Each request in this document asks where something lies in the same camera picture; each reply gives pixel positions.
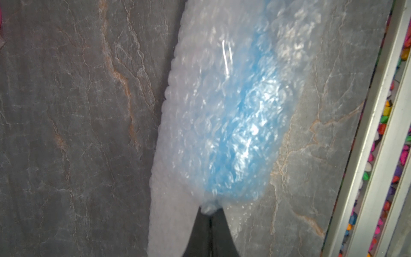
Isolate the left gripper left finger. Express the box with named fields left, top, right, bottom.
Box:
left=183, top=208, right=211, bottom=257

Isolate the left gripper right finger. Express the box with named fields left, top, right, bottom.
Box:
left=211, top=208, right=239, bottom=257

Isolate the bubble wrap sheet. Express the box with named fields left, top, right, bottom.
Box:
left=0, top=9, right=5, bottom=49
left=147, top=1, right=335, bottom=257

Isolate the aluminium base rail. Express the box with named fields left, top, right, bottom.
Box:
left=322, top=1, right=411, bottom=257

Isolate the blue plastic wine glass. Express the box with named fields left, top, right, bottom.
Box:
left=189, top=0, right=299, bottom=203

